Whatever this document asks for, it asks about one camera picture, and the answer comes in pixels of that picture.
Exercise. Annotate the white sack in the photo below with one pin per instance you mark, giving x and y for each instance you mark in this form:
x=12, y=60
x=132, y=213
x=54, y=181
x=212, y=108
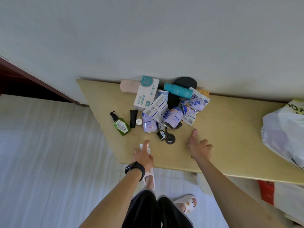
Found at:
x=288, y=201

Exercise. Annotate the small black pouch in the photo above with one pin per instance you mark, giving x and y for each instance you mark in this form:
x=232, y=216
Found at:
x=179, y=125

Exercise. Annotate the black tube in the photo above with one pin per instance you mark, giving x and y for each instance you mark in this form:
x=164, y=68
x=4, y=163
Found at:
x=133, y=118

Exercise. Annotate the person's right hand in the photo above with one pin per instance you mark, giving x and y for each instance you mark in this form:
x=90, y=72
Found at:
x=201, y=151

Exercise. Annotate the small white round jar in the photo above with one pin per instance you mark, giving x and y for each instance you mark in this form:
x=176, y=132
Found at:
x=139, y=121

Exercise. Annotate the black tape roll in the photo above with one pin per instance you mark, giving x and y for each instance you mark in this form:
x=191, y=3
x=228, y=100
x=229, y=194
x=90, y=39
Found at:
x=170, y=139

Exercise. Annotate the white slipper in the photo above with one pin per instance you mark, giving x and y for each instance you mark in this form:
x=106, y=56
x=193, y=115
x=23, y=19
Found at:
x=186, y=204
x=149, y=179

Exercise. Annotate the person's left fingers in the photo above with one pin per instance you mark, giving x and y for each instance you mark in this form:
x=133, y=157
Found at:
x=146, y=144

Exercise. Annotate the small white box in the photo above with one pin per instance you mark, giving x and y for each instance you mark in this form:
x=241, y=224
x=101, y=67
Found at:
x=149, y=151

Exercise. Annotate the green pump bottle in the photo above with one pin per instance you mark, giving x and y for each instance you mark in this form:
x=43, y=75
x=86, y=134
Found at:
x=121, y=125

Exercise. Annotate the small black box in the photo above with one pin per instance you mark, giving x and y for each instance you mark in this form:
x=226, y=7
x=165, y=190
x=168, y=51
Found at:
x=162, y=135

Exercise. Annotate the white plastic bag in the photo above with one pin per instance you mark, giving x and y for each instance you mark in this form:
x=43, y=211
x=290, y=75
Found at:
x=282, y=130

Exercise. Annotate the white and blue can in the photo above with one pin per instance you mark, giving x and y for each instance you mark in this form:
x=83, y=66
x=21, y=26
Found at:
x=163, y=94
x=149, y=123
x=198, y=103
x=173, y=117

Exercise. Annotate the teal bottle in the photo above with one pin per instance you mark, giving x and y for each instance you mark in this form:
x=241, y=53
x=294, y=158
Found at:
x=178, y=90

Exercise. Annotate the white and blue packet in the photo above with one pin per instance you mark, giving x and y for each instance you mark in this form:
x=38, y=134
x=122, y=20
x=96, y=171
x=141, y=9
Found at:
x=203, y=94
x=188, y=118
x=156, y=108

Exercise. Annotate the person's right forearm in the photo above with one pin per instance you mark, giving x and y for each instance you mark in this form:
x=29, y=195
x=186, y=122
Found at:
x=228, y=192

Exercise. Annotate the black smartwatch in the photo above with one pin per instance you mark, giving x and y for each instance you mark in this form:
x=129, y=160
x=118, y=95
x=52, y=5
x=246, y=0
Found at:
x=136, y=169

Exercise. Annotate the pink oblong case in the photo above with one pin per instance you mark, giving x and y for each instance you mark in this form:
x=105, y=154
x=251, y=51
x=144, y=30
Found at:
x=128, y=86

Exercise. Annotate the person's right thumb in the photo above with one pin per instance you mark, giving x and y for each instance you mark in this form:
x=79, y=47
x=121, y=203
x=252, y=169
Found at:
x=192, y=140

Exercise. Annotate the person's left forearm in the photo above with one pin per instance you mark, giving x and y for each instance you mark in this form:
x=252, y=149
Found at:
x=114, y=199

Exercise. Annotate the person's left hand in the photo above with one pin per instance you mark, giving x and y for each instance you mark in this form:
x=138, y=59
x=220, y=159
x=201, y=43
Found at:
x=143, y=159

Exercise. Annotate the white box with teal label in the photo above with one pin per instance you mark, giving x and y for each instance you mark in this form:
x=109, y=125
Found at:
x=146, y=92

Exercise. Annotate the orange cloth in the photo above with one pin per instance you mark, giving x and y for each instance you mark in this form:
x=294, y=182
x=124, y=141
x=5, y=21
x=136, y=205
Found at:
x=205, y=92

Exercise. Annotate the red plastic bag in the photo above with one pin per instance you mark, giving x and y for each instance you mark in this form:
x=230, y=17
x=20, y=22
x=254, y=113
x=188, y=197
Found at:
x=267, y=192

